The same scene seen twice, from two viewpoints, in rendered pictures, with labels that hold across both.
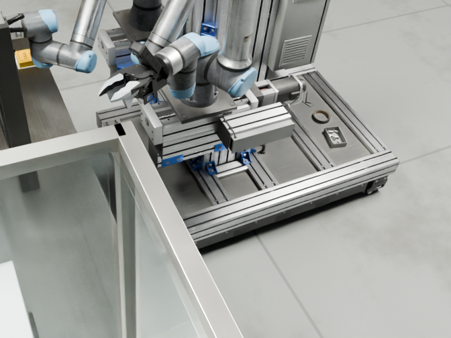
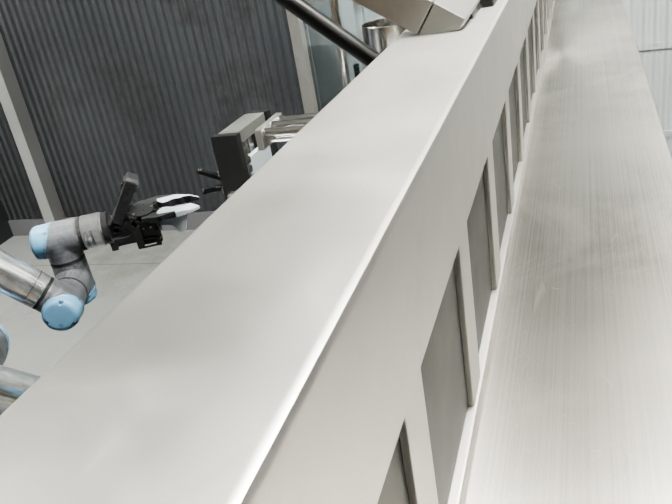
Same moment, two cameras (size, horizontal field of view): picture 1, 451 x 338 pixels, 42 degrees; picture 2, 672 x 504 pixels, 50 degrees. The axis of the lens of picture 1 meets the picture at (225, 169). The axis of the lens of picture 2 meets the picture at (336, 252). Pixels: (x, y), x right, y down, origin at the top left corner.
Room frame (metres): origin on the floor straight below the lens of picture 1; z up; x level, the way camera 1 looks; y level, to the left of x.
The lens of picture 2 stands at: (1.77, 1.69, 1.76)
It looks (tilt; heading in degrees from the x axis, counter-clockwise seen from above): 25 degrees down; 233
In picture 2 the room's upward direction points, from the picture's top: 10 degrees counter-clockwise
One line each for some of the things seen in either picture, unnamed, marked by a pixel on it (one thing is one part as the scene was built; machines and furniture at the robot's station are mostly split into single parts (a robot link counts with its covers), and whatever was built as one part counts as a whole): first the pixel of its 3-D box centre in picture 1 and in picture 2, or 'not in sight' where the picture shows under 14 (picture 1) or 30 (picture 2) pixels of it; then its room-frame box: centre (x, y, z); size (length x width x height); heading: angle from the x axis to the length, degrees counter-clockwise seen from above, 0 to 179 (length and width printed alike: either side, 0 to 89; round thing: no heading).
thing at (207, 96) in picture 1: (198, 83); not in sight; (1.66, 0.14, 0.87); 0.15 x 0.15 x 0.10
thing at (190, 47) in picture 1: (184, 51); (59, 239); (1.36, 0.16, 1.21); 0.11 x 0.08 x 0.09; 149
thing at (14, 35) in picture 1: (13, 27); not in sight; (1.49, 0.72, 1.11); 0.08 x 0.05 x 0.08; 32
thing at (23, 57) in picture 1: (27, 58); not in sight; (1.60, 0.74, 0.91); 0.07 x 0.07 x 0.02; 32
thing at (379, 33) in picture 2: not in sight; (395, 34); (0.67, 0.56, 1.50); 0.14 x 0.14 x 0.06
